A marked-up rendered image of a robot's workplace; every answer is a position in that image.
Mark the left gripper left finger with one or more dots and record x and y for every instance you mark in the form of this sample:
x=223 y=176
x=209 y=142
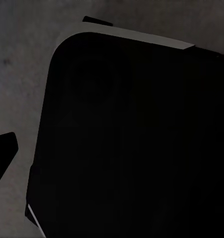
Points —
x=8 y=149

